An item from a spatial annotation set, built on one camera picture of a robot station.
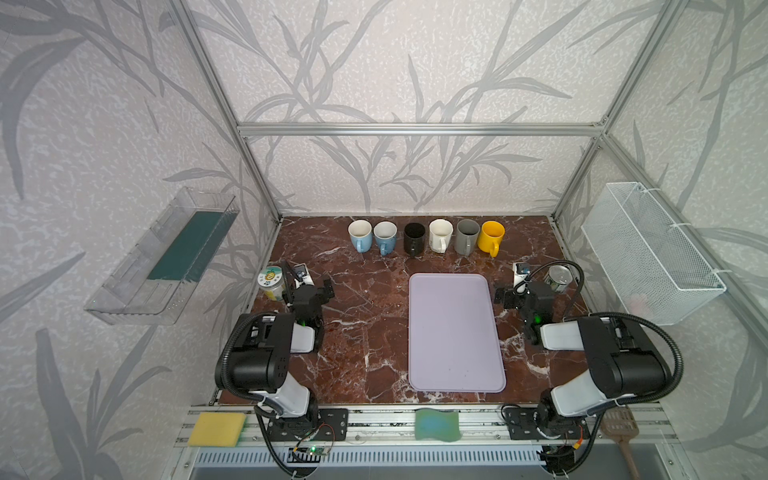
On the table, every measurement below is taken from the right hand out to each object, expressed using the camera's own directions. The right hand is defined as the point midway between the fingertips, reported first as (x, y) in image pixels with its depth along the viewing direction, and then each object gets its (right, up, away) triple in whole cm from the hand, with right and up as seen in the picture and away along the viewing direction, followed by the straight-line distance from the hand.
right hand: (511, 272), depth 95 cm
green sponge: (-28, -35, -22) cm, 50 cm away
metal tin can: (+16, -2, +1) cm, 16 cm away
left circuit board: (-56, -40, -25) cm, 73 cm away
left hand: (-64, +1, -2) cm, 64 cm away
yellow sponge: (-81, -37, -22) cm, 92 cm away
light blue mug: (-50, +13, +9) cm, 53 cm away
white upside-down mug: (-22, +13, +8) cm, 27 cm away
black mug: (-31, +11, +7) cm, 34 cm away
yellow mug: (-4, +12, +7) cm, 15 cm away
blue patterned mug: (-41, +13, +8) cm, 44 cm away
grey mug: (-13, +12, +7) cm, 19 cm away
